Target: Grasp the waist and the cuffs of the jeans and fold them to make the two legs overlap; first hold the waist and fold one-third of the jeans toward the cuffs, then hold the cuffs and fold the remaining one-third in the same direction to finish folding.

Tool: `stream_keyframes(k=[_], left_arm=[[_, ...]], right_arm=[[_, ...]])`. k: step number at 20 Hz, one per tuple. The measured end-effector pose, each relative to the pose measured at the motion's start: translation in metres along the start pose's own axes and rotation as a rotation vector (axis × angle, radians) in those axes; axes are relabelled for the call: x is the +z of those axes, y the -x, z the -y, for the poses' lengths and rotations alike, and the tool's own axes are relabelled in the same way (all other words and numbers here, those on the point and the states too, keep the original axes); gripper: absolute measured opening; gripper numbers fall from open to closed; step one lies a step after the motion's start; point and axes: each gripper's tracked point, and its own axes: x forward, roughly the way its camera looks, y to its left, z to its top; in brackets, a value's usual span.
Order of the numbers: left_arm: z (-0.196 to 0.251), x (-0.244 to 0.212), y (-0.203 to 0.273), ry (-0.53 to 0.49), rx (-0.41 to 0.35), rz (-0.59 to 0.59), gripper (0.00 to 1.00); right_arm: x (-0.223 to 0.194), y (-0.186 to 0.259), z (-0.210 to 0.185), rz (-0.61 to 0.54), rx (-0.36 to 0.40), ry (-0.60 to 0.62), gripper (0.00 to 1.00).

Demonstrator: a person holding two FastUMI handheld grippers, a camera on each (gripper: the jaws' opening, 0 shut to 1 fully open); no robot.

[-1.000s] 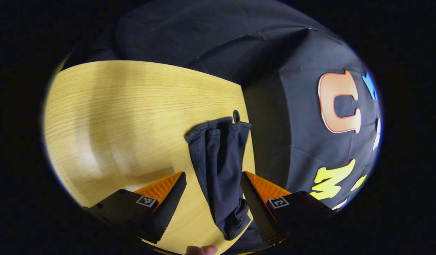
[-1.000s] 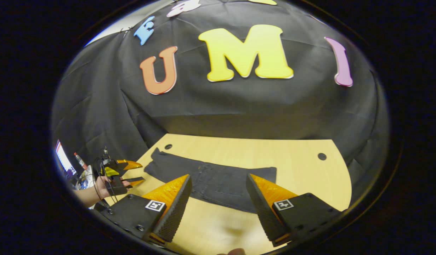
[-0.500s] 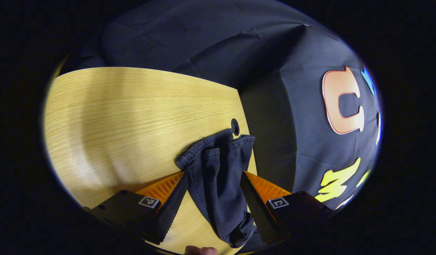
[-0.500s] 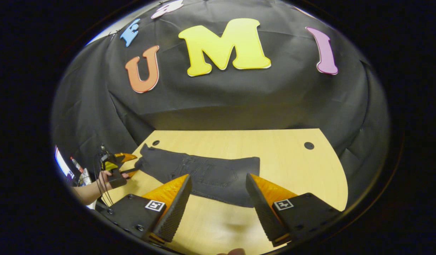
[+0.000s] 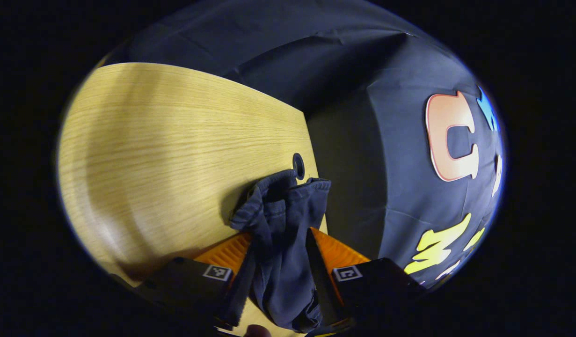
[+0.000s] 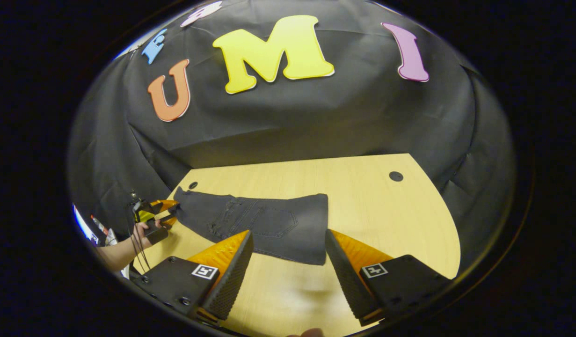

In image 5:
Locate dark grey jeans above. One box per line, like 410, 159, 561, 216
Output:
221, 169, 332, 334

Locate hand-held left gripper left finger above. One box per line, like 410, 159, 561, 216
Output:
129, 232, 253, 330

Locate black table grommet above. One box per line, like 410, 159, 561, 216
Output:
292, 153, 306, 181

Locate black backdrop cloth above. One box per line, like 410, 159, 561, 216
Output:
96, 0, 506, 291

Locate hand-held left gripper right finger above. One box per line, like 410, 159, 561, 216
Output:
306, 227, 427, 334

